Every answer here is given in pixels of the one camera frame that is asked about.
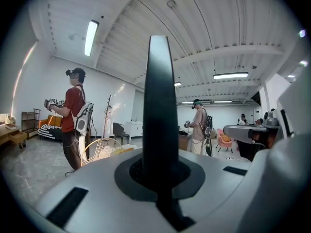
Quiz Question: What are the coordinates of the striped black white blanket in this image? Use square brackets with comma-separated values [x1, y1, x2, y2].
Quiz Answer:
[38, 124, 63, 140]

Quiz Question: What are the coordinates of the dark metal shelf rack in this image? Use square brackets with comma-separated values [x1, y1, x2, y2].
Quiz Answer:
[21, 108, 42, 138]

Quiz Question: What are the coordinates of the wooden side desk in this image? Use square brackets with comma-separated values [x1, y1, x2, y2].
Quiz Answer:
[0, 123, 28, 150]

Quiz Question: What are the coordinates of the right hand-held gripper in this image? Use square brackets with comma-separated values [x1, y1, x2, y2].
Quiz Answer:
[223, 109, 284, 162]

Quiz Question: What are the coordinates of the wooden coat rack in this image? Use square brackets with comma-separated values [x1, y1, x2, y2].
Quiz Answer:
[103, 95, 113, 139]

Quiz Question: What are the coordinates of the pink armchair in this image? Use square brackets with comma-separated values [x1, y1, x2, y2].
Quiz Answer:
[216, 128, 235, 153]

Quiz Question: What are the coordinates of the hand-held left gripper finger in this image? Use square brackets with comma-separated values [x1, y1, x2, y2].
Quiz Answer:
[142, 35, 181, 193]

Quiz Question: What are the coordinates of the dark grey chair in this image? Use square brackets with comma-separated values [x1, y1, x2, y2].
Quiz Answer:
[112, 122, 130, 145]

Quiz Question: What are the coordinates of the orange sofa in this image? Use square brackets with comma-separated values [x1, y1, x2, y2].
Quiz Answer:
[37, 114, 64, 140]

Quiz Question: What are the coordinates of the gold wire chair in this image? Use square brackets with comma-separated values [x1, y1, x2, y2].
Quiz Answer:
[81, 137, 122, 167]

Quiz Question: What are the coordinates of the brown wooden counter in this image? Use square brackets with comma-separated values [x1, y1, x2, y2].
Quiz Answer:
[178, 129, 193, 151]

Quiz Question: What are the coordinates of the white cabinet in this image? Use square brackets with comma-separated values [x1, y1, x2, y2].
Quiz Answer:
[124, 120, 144, 141]

